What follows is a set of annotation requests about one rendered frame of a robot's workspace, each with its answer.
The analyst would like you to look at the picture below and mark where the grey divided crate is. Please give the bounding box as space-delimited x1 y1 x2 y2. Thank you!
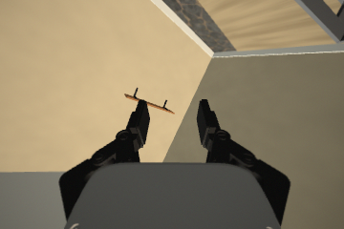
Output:
294 0 344 44

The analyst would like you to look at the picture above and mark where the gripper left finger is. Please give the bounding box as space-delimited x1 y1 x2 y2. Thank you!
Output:
59 100 150 221

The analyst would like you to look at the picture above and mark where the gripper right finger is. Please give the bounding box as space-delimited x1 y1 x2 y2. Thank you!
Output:
197 99 290 227

